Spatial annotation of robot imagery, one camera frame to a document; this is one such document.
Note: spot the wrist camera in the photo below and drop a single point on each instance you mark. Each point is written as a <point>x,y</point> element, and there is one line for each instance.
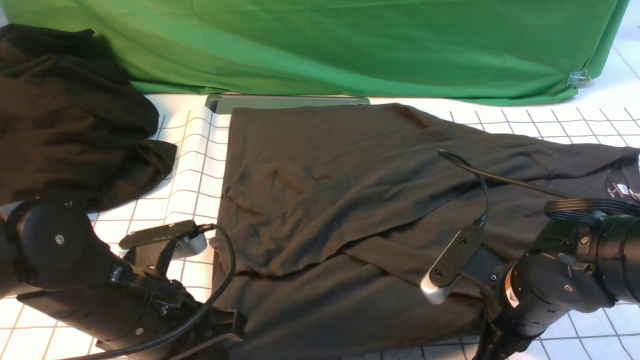
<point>190,240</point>
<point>443,275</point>

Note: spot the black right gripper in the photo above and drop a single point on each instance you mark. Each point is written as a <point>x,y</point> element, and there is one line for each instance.
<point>525,297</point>

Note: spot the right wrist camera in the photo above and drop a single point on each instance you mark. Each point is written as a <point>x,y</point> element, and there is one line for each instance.
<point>443,275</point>

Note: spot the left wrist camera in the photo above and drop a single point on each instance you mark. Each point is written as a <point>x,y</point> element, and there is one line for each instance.
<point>190,240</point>

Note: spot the gray long-sleeve top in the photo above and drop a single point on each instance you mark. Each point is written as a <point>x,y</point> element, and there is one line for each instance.
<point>336,213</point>

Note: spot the gray metal bar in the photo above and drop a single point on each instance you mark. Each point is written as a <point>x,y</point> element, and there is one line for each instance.
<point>224,104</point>

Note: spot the metal binder clip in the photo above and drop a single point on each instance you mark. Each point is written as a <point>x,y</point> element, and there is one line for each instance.
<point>578,79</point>

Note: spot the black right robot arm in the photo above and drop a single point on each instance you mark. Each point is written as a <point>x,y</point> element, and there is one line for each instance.
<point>577,226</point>

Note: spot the green backdrop cloth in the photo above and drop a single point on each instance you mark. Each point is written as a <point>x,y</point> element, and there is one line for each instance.
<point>490,52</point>

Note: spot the black crumpled garment pile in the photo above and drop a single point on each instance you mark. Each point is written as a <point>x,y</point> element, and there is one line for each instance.
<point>72,127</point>

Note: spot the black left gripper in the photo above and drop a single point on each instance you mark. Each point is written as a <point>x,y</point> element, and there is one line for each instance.
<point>137,304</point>

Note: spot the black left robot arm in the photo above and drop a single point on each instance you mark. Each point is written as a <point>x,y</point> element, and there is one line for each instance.
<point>53,262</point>

